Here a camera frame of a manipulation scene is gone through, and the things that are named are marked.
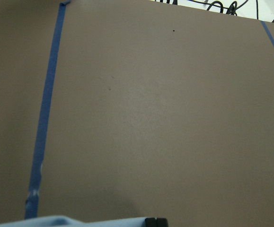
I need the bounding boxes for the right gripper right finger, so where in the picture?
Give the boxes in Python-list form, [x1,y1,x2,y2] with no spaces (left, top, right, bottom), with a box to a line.
[156,218,168,227]

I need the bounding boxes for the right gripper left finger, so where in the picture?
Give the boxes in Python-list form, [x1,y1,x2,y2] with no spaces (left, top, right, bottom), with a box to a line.
[144,218,157,227]

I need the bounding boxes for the light blue t-shirt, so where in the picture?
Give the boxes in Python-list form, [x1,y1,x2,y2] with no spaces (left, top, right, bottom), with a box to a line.
[0,216,146,227]

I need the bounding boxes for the black cables on desk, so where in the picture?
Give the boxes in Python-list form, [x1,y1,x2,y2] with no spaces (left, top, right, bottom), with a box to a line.
[158,0,260,19]

